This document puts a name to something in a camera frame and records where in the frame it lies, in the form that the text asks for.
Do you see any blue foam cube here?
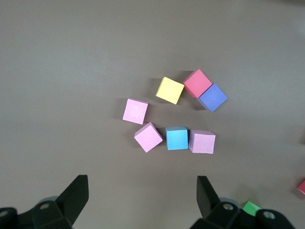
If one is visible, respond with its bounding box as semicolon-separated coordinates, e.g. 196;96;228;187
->
165;126;189;151

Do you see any yellow foam cube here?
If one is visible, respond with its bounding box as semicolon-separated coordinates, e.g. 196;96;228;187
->
155;76;185;105

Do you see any purple foam cube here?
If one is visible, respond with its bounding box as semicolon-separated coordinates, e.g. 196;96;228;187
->
196;83;228;113

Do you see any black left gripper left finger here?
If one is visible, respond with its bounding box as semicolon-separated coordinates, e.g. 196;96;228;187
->
0;175;90;229

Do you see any pink foam cube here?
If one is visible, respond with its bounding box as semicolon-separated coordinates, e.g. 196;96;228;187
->
133;121;164;154
122;98;149;125
188;129;216;155

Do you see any red foam cube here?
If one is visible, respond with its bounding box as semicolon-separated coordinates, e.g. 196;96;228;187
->
297;179;305;197
182;69;213;99

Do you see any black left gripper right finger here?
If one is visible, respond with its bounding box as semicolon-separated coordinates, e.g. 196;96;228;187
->
190;176;297;229

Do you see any brown table mat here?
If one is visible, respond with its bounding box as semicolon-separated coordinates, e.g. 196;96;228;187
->
0;0;305;229

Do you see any green foam cube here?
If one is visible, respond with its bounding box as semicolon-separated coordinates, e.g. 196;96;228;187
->
242;200;262;217

